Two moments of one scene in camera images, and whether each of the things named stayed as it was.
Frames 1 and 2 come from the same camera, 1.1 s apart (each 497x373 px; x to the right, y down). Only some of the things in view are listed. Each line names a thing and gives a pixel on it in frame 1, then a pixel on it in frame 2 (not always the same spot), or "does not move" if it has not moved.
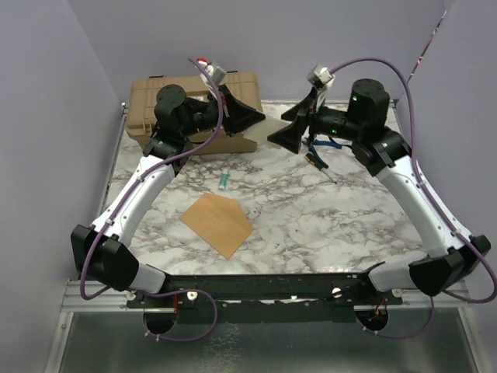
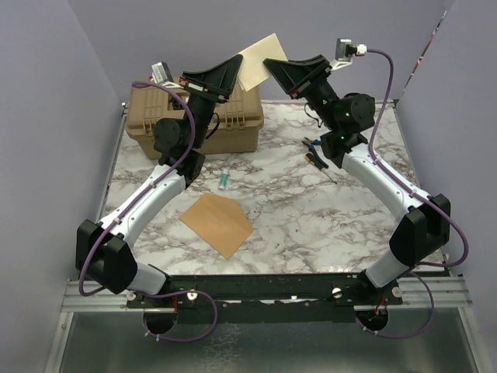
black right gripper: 292,134 to 300,78
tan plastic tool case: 142,104 does not move
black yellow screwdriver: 313,160 does not move
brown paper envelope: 220,221 does not move
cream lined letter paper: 259,132 to 252,69
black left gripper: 236,115 to 217,80
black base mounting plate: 264,298 does not move
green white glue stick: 224,179 does not move
